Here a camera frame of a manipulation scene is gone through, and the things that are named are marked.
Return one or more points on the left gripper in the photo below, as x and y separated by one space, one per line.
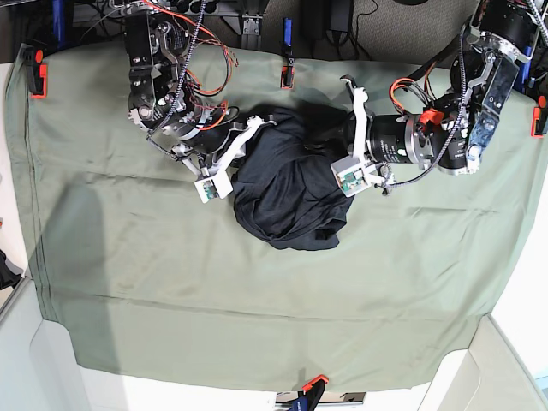
378 142

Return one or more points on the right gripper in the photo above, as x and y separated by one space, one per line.
197 149

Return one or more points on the dark long-sleeve T-shirt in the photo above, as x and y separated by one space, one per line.
284 192

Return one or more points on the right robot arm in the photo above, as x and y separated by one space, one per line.
166 99

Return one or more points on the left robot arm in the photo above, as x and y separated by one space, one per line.
446 112

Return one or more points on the centre orange black clamp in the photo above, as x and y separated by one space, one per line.
288 68

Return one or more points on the orange black clamp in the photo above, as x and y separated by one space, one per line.
540 122
36 72
288 68
309 396

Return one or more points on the black power adapter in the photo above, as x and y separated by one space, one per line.
321 17

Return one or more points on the green table cloth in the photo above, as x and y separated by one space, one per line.
151 282

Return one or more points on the right orange black clamp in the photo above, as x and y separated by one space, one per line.
540 122

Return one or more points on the left orange black clamp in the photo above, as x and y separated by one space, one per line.
36 72

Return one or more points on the bottom orange black clamp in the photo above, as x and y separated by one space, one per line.
309 396

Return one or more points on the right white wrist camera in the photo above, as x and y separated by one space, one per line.
218 186

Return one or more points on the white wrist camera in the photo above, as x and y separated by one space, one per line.
350 176
218 186

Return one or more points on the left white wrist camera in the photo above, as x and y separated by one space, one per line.
350 176

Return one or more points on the grey aluminium frame bracket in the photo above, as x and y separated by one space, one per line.
250 36

